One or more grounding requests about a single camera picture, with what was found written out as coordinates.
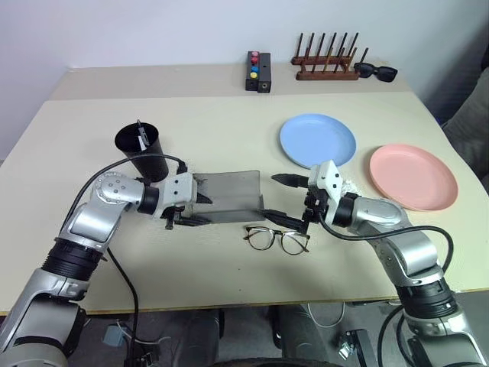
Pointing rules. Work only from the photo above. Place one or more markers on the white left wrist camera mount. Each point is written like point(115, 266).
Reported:
point(179, 190)

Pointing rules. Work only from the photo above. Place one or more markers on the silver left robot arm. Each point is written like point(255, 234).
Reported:
point(99, 214)

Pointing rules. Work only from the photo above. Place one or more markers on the brown wooden peg rack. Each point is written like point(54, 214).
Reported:
point(326, 73)

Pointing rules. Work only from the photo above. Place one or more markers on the grey glasses case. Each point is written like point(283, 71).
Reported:
point(233, 195)

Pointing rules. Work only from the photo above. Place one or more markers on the thin-rimmed clear eyeglasses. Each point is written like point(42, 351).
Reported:
point(276, 234)

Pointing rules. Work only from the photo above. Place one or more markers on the grey upholstered chair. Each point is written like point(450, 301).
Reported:
point(471, 126)

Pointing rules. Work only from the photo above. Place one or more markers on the black box with coloured buttons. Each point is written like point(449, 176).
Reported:
point(252, 78)

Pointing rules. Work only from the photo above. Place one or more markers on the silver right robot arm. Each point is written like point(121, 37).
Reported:
point(405, 237)

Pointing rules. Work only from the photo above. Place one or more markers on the plain black box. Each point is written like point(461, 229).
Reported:
point(264, 72)

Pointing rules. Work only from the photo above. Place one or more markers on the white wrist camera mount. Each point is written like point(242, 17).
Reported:
point(179, 190)
point(329, 179)

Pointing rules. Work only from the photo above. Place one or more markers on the black sunglasses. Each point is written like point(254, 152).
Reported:
point(385, 72)

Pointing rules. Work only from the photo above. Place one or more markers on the dark rounded shape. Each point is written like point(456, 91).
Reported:
point(302, 336)
point(198, 336)

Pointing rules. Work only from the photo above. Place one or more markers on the black marker with white label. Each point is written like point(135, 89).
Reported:
point(142, 134)

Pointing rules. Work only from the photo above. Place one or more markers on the blue plastic plate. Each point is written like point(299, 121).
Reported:
point(318, 139)

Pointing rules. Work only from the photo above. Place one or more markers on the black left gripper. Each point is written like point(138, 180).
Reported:
point(176, 214)

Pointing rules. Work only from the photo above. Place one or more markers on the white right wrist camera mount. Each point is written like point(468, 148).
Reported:
point(329, 179)

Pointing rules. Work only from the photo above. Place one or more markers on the crumpled clear plastic wrap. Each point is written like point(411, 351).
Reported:
point(349, 187)

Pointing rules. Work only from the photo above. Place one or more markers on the black plastic cup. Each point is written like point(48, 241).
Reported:
point(147, 160)

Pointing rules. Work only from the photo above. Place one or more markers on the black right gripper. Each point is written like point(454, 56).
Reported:
point(315, 205)

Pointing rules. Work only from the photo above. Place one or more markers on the pink plastic plate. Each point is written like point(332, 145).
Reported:
point(413, 176)

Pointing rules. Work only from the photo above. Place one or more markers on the black metal bracket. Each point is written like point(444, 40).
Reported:
point(359, 344)

